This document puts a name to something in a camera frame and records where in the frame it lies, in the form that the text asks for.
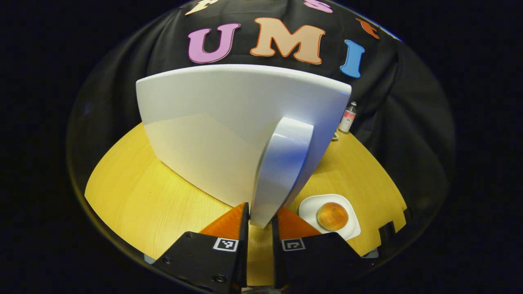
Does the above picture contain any white microwave oven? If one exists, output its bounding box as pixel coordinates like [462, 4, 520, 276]
[136, 64, 352, 229]

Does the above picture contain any white square plate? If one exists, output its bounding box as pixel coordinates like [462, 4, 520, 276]
[298, 194, 362, 241]

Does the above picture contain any sugared ring doughnut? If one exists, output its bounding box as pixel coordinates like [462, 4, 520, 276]
[317, 202, 349, 232]

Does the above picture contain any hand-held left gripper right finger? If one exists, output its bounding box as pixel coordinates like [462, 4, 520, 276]
[272, 206, 378, 290]

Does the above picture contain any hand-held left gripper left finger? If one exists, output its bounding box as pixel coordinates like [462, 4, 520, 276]
[152, 202, 250, 294]

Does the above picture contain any clear bottle with pink label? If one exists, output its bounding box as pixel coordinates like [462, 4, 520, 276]
[338, 102, 357, 133]

